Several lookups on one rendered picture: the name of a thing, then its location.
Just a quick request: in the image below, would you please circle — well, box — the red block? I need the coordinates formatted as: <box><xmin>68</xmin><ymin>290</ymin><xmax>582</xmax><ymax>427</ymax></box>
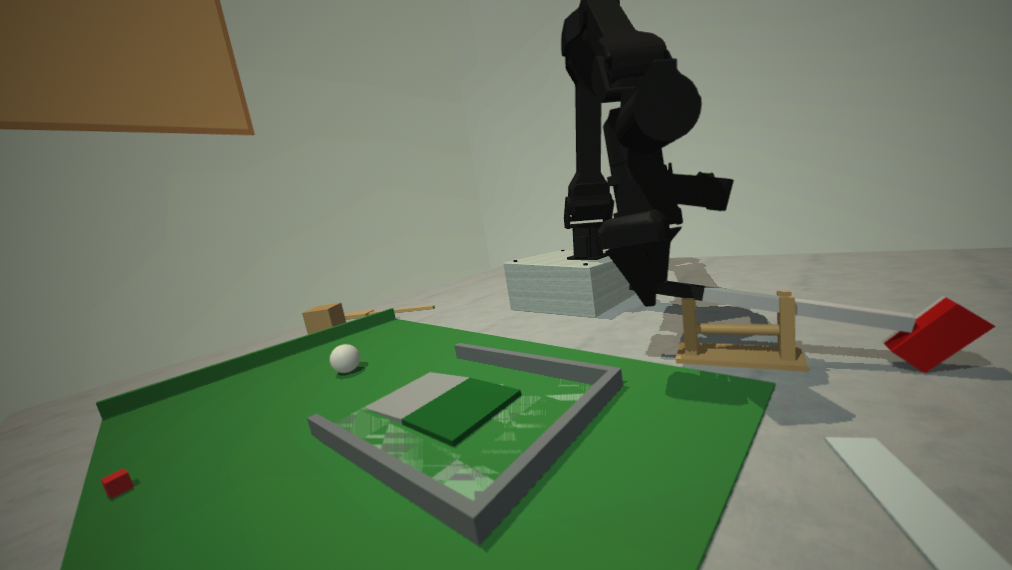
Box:
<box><xmin>101</xmin><ymin>469</ymin><xmax>134</xmax><ymax>499</ymax></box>

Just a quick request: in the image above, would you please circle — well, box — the white golf ball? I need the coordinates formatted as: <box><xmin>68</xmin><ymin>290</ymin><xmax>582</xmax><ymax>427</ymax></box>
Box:
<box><xmin>330</xmin><ymin>344</ymin><xmax>360</xmax><ymax>373</ymax></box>

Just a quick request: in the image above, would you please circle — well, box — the tan cube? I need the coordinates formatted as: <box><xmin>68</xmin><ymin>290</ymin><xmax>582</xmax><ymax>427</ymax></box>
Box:
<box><xmin>302</xmin><ymin>303</ymin><xmax>346</xmax><ymax>335</ymax></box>

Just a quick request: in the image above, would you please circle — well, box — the red putter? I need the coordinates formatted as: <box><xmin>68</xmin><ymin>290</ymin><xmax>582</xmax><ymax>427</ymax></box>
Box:
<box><xmin>657</xmin><ymin>279</ymin><xmax>996</xmax><ymax>373</ymax></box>

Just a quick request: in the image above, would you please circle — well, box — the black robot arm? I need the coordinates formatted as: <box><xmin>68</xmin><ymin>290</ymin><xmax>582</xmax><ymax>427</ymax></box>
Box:
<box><xmin>561</xmin><ymin>0</ymin><xmax>734</xmax><ymax>260</ymax></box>

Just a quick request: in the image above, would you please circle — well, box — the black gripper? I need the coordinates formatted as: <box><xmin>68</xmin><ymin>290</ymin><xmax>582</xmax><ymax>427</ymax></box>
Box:
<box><xmin>597</xmin><ymin>155</ymin><xmax>683</xmax><ymax>307</ymax></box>

